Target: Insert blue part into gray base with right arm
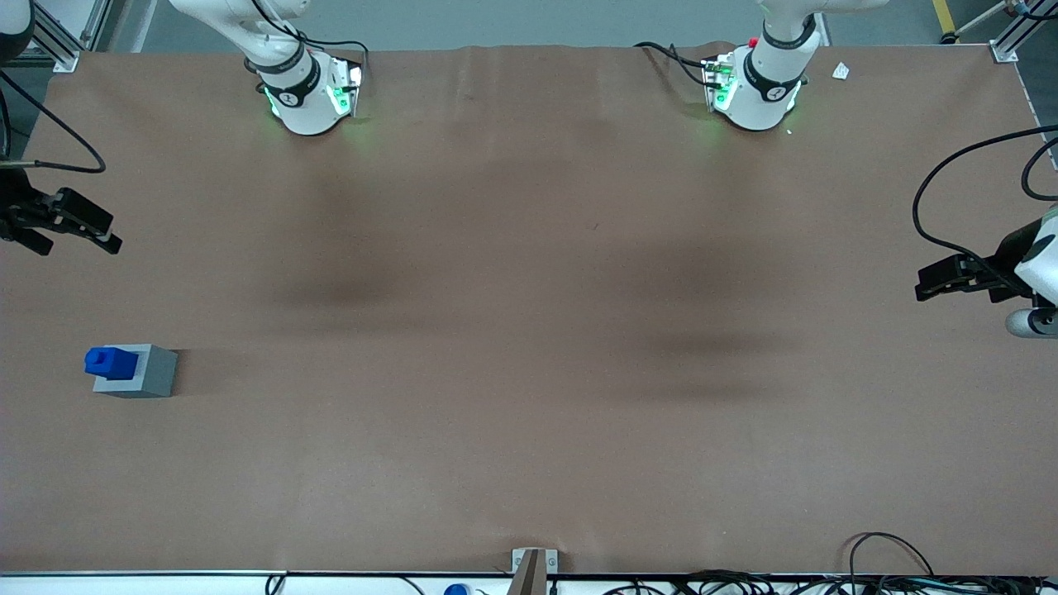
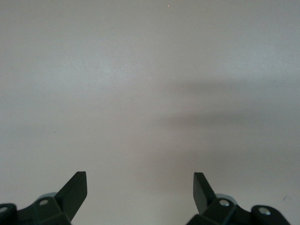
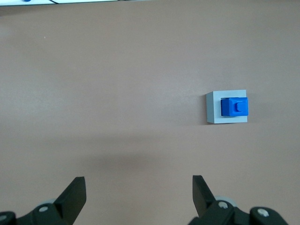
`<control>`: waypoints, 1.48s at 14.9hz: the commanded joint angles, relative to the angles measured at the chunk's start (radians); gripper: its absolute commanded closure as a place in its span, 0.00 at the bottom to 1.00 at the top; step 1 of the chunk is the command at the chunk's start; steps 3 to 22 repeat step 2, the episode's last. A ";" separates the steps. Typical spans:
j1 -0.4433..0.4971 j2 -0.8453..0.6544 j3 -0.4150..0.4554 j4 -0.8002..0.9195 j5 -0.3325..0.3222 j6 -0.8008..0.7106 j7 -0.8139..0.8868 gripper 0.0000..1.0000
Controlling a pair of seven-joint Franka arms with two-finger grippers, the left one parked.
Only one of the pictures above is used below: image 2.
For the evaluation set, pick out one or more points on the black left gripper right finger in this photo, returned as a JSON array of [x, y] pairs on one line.
[[222, 213]]

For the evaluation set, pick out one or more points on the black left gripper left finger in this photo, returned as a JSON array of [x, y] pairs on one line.
[[47, 211]]

